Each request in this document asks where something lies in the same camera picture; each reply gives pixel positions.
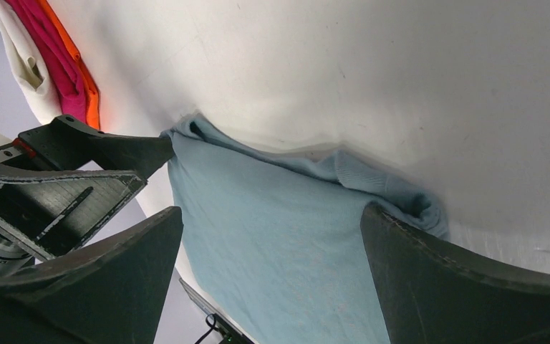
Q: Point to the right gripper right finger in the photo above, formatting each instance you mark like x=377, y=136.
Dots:
x=433, y=291

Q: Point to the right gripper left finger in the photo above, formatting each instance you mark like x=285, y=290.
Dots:
x=112, y=291

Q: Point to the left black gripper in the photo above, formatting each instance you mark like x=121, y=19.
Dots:
x=61, y=183

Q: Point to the blue-grey t-shirt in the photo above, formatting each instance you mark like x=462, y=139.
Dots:
x=276, y=241

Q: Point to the orange folded t-shirt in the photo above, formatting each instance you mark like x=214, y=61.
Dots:
x=92, y=92

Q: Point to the white folded t-shirt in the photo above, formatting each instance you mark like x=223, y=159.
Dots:
x=28, y=67

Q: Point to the red folded t-shirt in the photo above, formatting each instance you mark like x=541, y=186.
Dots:
x=62, y=68

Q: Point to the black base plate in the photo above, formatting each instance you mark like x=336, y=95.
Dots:
x=215, y=321

